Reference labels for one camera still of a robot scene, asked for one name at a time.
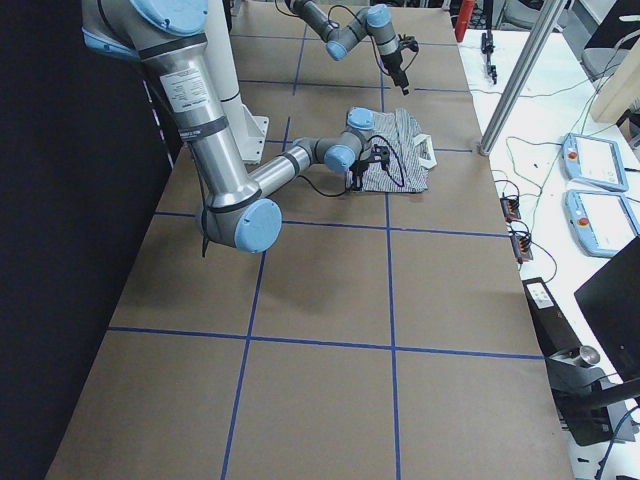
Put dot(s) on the black monitor stand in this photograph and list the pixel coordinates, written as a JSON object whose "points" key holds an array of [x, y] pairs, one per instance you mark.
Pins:
{"points": [[590, 404]]}

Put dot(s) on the silver metal cylinder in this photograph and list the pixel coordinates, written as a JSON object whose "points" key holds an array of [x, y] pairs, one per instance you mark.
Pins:
{"points": [[587, 356]]}

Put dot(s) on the upper small circuit board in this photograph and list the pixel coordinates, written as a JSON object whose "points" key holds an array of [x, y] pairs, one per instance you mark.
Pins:
{"points": [[510, 208]]}

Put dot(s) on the blue teach pendant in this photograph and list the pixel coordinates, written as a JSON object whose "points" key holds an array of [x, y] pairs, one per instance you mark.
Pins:
{"points": [[603, 223], [594, 161]]}

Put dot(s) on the small circuit board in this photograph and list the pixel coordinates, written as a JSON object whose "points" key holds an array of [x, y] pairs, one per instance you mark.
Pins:
{"points": [[510, 208], [521, 245]]}

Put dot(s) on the black handheld gripper stick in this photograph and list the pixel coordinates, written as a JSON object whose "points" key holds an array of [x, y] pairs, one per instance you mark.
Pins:
{"points": [[487, 49]]}

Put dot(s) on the red cylinder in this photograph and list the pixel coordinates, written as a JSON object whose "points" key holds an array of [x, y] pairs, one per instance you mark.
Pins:
{"points": [[463, 19]]}

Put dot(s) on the black monitor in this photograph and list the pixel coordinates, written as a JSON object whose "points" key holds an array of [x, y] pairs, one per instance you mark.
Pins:
{"points": [[609, 302]]}

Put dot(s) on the aluminium frame post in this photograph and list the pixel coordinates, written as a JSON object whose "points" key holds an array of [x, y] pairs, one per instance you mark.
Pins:
{"points": [[531, 51]]}

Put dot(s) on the lower small circuit board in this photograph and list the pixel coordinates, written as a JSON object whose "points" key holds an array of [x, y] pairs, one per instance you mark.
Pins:
{"points": [[521, 245]]}

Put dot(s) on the black box with label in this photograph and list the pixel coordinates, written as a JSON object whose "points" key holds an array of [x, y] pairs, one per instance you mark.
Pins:
{"points": [[554, 333]]}

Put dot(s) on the striped collared shirt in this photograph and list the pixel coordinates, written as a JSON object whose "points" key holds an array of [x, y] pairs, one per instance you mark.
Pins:
{"points": [[411, 151]]}

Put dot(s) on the upper blue teach pendant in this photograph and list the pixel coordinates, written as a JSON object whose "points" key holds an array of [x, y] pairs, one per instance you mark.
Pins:
{"points": [[594, 161]]}

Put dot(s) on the lower blue teach pendant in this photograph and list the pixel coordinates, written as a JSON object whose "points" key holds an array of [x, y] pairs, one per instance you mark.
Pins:
{"points": [[603, 223]]}

